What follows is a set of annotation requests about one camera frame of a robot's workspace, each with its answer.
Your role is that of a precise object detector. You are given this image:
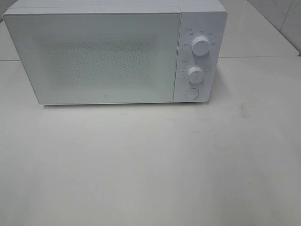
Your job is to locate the white microwave oven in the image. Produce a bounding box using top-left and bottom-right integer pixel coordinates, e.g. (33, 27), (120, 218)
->
(3, 0), (228, 104)

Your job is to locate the upper white power knob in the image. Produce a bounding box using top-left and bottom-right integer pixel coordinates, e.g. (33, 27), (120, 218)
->
(191, 34), (211, 57)

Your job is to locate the round white door button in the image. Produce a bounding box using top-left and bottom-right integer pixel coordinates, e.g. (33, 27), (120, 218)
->
(185, 88), (199, 99)

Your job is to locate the white microwave door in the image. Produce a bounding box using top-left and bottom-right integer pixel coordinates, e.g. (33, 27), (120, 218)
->
(5, 13), (180, 105)

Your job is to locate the white timer knob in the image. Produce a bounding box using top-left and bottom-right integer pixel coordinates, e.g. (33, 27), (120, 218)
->
(187, 66), (205, 84)

